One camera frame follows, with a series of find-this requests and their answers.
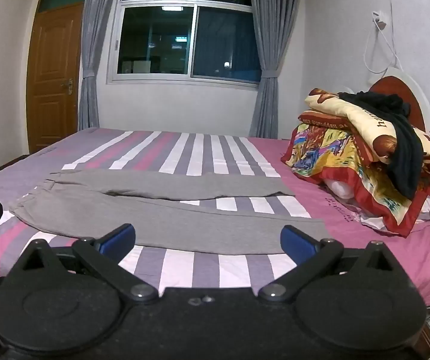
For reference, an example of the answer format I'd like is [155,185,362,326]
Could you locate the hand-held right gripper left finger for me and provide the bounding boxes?
[8,223,160,303]

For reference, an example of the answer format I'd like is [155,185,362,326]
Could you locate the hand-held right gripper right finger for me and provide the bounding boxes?
[257,225,413,303]

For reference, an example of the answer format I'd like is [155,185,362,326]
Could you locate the grey pants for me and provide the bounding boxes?
[8,169,326,256]

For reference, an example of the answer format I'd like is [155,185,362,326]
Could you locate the white pillow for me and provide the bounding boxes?
[324,178,430,232]

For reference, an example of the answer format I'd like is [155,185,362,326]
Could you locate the colourful red-edged quilt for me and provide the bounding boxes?
[280,111,430,238]

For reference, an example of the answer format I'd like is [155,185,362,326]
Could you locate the bed with striped sheet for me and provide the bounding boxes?
[0,127,430,306]

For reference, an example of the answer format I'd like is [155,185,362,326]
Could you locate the cream printed blanket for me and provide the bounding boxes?
[304,88,430,165]

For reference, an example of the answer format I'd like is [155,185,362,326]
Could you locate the black garment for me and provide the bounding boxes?
[338,91,425,200]

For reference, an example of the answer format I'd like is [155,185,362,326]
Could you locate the brown wooden door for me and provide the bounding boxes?
[26,0,90,154]

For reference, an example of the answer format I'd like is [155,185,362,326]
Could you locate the red and white headboard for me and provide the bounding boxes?
[368,68,430,211]

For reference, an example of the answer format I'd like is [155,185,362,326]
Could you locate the grey curtain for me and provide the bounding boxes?
[248,0,305,140]
[77,0,127,131]

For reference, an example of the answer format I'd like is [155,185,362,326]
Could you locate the sliding glass window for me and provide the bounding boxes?
[107,0,263,88]

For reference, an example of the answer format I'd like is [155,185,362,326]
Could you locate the white cable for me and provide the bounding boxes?
[363,0,403,76]

